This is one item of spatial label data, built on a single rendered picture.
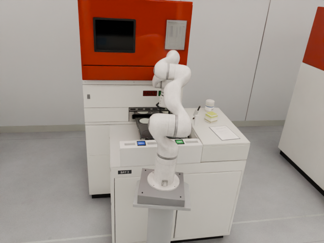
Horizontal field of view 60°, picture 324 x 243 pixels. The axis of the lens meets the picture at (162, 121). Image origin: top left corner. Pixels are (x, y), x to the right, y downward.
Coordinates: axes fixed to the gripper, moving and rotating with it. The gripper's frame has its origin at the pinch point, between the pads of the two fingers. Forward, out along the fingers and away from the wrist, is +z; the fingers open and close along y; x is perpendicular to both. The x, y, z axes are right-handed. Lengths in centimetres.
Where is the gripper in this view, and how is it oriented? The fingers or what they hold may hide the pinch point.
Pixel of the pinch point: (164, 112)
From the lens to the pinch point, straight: 227.8
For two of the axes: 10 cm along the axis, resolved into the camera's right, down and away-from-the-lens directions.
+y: -9.9, -1.2, 1.0
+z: -0.6, 9.0, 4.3
